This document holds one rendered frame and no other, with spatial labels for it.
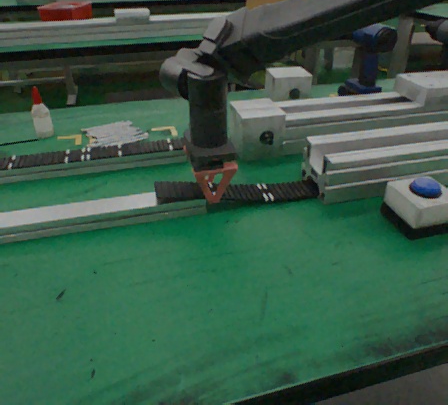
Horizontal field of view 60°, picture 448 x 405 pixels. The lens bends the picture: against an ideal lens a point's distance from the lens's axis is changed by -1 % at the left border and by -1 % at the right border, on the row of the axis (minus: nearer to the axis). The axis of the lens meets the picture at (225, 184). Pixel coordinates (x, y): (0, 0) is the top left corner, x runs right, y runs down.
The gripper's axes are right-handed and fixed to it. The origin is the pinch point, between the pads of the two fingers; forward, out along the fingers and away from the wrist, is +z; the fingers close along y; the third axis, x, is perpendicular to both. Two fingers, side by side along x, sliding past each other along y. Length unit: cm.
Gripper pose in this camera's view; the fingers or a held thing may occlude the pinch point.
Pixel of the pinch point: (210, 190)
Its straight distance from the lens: 65.1
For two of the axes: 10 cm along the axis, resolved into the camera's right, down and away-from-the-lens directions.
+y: -2.5, -5.0, 8.3
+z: 0.0, 8.5, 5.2
